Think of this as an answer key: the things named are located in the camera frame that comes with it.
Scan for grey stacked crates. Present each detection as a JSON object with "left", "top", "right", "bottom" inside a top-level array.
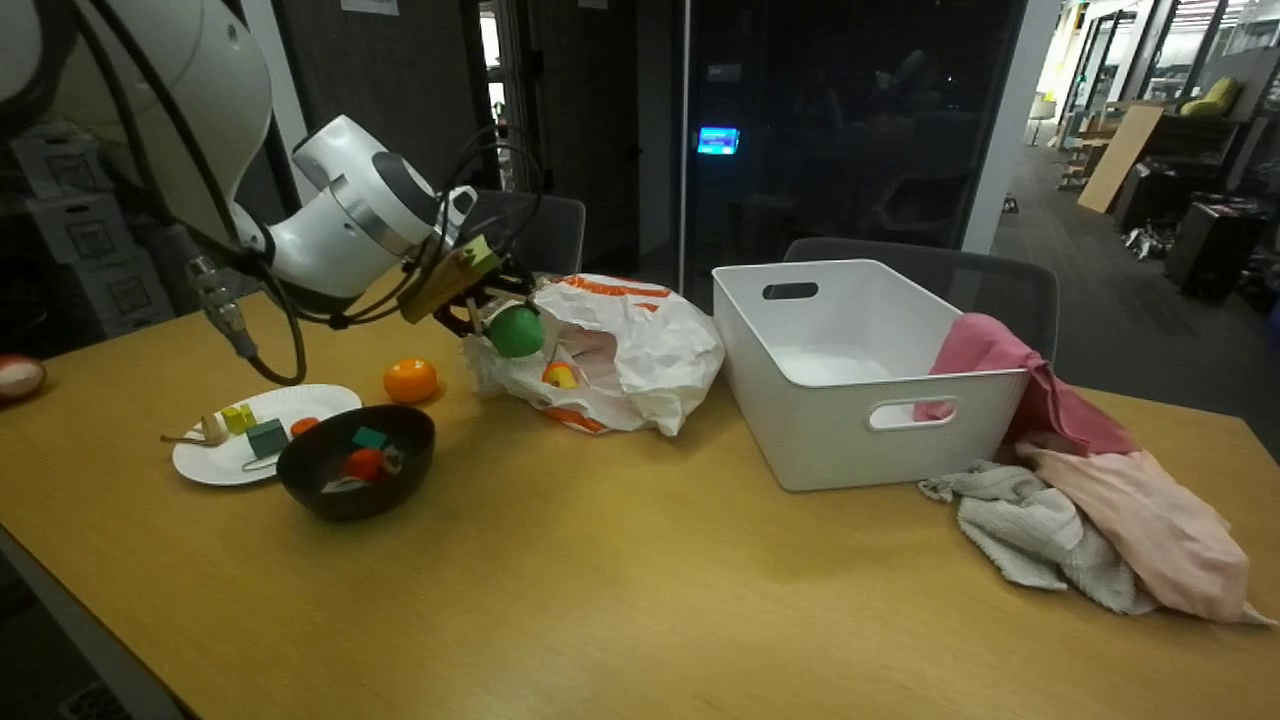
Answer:
[{"left": 8, "top": 124, "right": 180, "bottom": 341}]

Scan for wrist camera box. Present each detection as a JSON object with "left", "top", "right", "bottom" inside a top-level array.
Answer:
[{"left": 397, "top": 232, "right": 500, "bottom": 328}]

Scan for pinkish round object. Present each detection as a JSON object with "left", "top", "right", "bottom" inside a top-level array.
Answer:
[{"left": 0, "top": 352, "right": 48, "bottom": 407}]

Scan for orange toy fruit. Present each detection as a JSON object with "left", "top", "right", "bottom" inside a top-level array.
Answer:
[{"left": 379, "top": 352, "right": 446, "bottom": 407}]

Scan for thin black forearm cable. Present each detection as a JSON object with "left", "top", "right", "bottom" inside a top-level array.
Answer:
[{"left": 271, "top": 245, "right": 452, "bottom": 334}]

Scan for black equipment case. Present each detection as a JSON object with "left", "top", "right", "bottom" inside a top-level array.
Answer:
[{"left": 1164, "top": 194, "right": 1265, "bottom": 305}]

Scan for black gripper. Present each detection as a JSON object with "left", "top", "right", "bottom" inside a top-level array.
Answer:
[{"left": 455, "top": 255, "right": 550, "bottom": 357}]

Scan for leaning wooden board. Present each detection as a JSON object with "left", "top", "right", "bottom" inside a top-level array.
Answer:
[{"left": 1072, "top": 99, "right": 1170, "bottom": 219}]

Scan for dark pink cloth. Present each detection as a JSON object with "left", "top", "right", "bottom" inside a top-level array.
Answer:
[{"left": 928, "top": 308, "right": 1142, "bottom": 461}]

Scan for dark office chair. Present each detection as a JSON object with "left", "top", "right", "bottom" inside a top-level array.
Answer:
[{"left": 463, "top": 189, "right": 592, "bottom": 286}]

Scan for blue lit wall screen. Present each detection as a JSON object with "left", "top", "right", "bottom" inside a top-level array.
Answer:
[{"left": 694, "top": 124, "right": 750, "bottom": 161}]

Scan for yellow green lounge chair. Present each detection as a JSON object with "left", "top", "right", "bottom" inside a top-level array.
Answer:
[{"left": 1175, "top": 70, "right": 1246, "bottom": 124}]

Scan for white orange plastic bag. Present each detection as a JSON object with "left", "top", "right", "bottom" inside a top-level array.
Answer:
[{"left": 463, "top": 266, "right": 732, "bottom": 438}]

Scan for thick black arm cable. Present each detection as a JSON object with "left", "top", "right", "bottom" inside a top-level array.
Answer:
[{"left": 73, "top": 0, "right": 312, "bottom": 386}]

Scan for white plastic bin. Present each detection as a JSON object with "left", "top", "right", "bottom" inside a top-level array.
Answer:
[{"left": 707, "top": 255, "right": 1036, "bottom": 494}]

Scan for black bowl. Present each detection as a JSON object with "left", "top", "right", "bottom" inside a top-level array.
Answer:
[{"left": 271, "top": 401, "right": 441, "bottom": 525}]

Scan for light pink cloth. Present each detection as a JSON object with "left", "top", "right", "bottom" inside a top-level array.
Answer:
[{"left": 1022, "top": 438, "right": 1275, "bottom": 632}]

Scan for grey white cloth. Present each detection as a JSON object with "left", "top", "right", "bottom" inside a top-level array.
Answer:
[{"left": 916, "top": 455, "right": 1159, "bottom": 621}]

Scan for white round plate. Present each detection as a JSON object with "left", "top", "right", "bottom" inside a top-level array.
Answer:
[{"left": 168, "top": 379, "right": 368, "bottom": 492}]

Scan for green toy fruit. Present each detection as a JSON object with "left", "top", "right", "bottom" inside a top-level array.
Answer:
[{"left": 480, "top": 298, "right": 552, "bottom": 358}]

